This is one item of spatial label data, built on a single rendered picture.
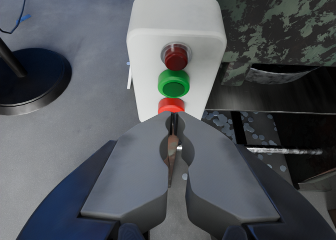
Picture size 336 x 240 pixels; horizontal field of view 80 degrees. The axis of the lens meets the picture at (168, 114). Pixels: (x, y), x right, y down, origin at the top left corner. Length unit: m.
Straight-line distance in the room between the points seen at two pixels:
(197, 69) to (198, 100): 0.05
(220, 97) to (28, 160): 0.70
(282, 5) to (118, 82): 0.78
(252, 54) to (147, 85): 0.19
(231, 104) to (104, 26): 0.94
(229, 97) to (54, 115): 0.69
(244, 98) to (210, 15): 0.40
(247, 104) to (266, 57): 0.22
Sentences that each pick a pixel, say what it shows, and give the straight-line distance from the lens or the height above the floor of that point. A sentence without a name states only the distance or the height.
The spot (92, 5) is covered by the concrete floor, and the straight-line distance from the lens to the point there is 1.48.
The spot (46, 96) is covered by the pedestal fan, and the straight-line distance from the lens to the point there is 0.98.
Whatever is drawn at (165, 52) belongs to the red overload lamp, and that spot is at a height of 0.61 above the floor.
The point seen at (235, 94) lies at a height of 0.31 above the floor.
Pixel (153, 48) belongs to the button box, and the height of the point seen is 0.61.
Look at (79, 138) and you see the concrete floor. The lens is 0.85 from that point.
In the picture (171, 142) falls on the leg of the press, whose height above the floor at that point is 0.33.
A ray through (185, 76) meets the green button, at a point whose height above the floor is 0.59.
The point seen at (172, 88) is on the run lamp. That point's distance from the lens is 0.17.
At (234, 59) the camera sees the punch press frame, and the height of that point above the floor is 0.51.
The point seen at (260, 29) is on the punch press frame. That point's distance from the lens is 0.30.
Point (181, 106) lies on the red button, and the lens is 0.20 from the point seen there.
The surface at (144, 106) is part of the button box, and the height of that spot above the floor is 0.53.
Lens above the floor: 0.72
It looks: 58 degrees down
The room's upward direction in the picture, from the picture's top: 4 degrees clockwise
